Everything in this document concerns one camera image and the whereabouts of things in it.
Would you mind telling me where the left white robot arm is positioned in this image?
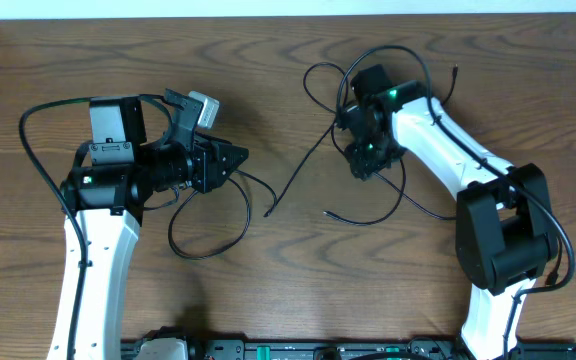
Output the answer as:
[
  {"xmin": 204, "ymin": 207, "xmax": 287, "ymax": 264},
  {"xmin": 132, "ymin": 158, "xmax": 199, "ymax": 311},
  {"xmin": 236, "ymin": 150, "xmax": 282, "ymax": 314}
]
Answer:
[{"xmin": 48, "ymin": 90, "xmax": 248, "ymax": 359}]

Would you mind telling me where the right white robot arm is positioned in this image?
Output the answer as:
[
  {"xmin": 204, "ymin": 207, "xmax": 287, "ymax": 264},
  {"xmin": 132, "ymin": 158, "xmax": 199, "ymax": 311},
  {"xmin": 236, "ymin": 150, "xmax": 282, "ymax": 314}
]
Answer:
[{"xmin": 338, "ymin": 65, "xmax": 559, "ymax": 359}]

